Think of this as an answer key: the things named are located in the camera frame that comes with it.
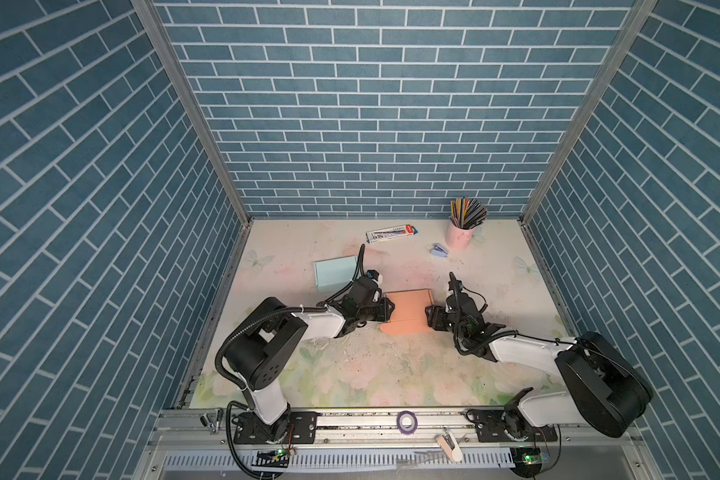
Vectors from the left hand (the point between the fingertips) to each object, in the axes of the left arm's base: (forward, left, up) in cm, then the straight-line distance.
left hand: (391, 307), depth 92 cm
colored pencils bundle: (+33, -29, +9) cm, 45 cm away
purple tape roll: (-31, -2, -4) cm, 31 cm away
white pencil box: (+33, -2, -2) cm, 33 cm away
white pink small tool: (-36, -12, 0) cm, 38 cm away
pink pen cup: (+26, -26, +3) cm, 36 cm away
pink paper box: (-2, -5, 0) cm, 6 cm away
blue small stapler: (+24, -19, -2) cm, 30 cm away
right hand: (-1, -12, +1) cm, 12 cm away
